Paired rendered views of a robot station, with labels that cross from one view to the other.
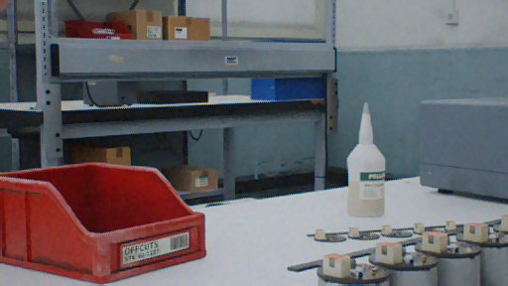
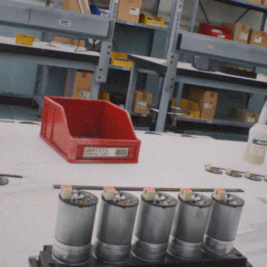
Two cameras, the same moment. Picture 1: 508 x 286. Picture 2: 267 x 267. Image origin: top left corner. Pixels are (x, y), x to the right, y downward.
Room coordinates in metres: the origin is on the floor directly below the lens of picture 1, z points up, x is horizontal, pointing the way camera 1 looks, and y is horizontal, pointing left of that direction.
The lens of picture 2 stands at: (0.06, -0.15, 0.92)
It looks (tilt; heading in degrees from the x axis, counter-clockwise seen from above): 13 degrees down; 19
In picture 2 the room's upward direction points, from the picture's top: 10 degrees clockwise
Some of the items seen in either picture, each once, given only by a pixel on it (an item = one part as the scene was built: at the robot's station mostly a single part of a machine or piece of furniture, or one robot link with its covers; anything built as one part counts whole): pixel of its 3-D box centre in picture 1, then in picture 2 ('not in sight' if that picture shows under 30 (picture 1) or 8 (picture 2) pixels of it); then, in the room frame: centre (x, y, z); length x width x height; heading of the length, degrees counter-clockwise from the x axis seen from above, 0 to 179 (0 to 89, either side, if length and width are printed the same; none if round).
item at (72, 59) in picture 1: (210, 63); (261, 58); (3.22, 0.13, 0.90); 1.30 x 0.06 x 0.12; 132
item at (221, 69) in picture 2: (171, 97); (237, 72); (3.31, 0.29, 0.77); 0.24 x 0.16 x 0.04; 131
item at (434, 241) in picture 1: (436, 241); (149, 193); (0.33, -0.07, 0.82); 0.01 x 0.01 x 0.01; 43
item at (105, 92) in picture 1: (109, 92); (205, 63); (3.11, 0.49, 0.80); 0.15 x 0.12 x 0.10; 61
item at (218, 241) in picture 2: not in sight; (220, 229); (0.37, -0.12, 0.79); 0.02 x 0.02 x 0.05
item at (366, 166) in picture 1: (365, 158); (259, 131); (0.78, -0.11, 0.80); 0.03 x 0.03 x 0.10
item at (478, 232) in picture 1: (476, 231); (186, 194); (0.35, -0.09, 0.82); 0.01 x 0.01 x 0.01; 43
